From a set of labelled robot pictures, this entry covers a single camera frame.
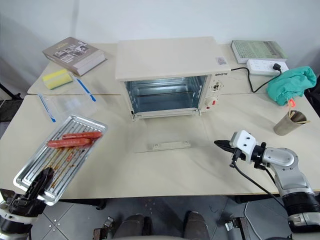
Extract oven timer knob with red mark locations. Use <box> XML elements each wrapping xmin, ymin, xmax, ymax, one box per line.
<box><xmin>204</xmin><ymin>95</ymin><xmax>219</xmax><ymax>110</ymax></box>

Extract silver ribbed baking tray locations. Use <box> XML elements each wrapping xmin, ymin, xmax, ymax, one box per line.
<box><xmin>12</xmin><ymin>114</ymin><xmax>109</xmax><ymax>207</ymax></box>

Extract cream toaster oven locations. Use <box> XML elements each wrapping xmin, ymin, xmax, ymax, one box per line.
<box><xmin>114</xmin><ymin>36</ymin><xmax>232</xmax><ymax>122</ymax></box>

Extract cream oven door handle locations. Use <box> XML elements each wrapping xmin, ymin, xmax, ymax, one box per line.
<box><xmin>147</xmin><ymin>140</ymin><xmax>192</xmax><ymax>151</ymax></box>

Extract red sausage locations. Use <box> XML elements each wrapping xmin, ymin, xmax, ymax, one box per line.
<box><xmin>47</xmin><ymin>137</ymin><xmax>93</xmax><ymax>149</ymax></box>
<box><xmin>61</xmin><ymin>131</ymin><xmax>104</xmax><ymax>141</ymax></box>

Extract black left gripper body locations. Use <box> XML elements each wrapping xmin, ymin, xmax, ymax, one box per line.
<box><xmin>5</xmin><ymin>191</ymin><xmax>48</xmax><ymax>218</ymax></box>

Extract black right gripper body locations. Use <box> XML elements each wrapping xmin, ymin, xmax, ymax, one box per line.
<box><xmin>231</xmin><ymin>147</ymin><xmax>248</xmax><ymax>164</ymax></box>

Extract white power strip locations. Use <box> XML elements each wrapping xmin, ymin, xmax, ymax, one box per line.
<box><xmin>246</xmin><ymin>58</ymin><xmax>290</xmax><ymax>77</ymax></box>

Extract dark rounded shape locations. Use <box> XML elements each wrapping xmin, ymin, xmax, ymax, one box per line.
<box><xmin>116</xmin><ymin>214</ymin><xmax>152</xmax><ymax>240</ymax></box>
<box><xmin>185</xmin><ymin>210</ymin><xmax>210</xmax><ymax>240</ymax></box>

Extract clear container with blue clips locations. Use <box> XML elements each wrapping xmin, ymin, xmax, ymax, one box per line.
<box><xmin>37</xmin><ymin>72</ymin><xmax>99</xmax><ymax>124</ymax></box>

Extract wooden sticks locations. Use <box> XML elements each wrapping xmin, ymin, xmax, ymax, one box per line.
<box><xmin>286</xmin><ymin>99</ymin><xmax>311</xmax><ymax>125</ymax></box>

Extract glass oven door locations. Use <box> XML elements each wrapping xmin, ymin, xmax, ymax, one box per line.
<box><xmin>132</xmin><ymin>109</ymin><xmax>216</xmax><ymax>154</ymax></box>

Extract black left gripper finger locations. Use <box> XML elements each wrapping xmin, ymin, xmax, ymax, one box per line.
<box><xmin>25</xmin><ymin>166</ymin><xmax>55</xmax><ymax>200</ymax></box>

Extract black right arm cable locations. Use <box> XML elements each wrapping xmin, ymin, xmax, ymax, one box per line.
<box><xmin>229</xmin><ymin>159</ymin><xmax>289</xmax><ymax>209</ymax></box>

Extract grey metal cup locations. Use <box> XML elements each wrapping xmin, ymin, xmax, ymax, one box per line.
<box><xmin>273</xmin><ymin>109</ymin><xmax>307</xmax><ymax>137</ymax></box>

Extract yellow and white sponge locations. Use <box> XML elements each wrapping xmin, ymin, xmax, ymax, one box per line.
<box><xmin>42</xmin><ymin>69</ymin><xmax>74</xmax><ymax>91</ymax></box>

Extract green cloth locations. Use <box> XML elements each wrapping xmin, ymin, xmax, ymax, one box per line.
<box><xmin>266</xmin><ymin>65</ymin><xmax>317</xmax><ymax>107</ymax></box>

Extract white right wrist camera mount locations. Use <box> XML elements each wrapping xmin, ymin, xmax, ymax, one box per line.
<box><xmin>229</xmin><ymin>129</ymin><xmax>257</xmax><ymax>165</ymax></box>

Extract grey thick book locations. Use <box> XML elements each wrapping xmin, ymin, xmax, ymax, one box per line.
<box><xmin>41</xmin><ymin>36</ymin><xmax>109</xmax><ymax>77</ymax></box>

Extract green patterned book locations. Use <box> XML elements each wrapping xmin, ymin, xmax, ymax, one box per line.
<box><xmin>230</xmin><ymin>39</ymin><xmax>289</xmax><ymax>64</ymax></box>

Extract black plug with cord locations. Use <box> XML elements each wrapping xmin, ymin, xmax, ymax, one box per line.
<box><xmin>229</xmin><ymin>62</ymin><xmax>285</xmax><ymax>94</ymax></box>

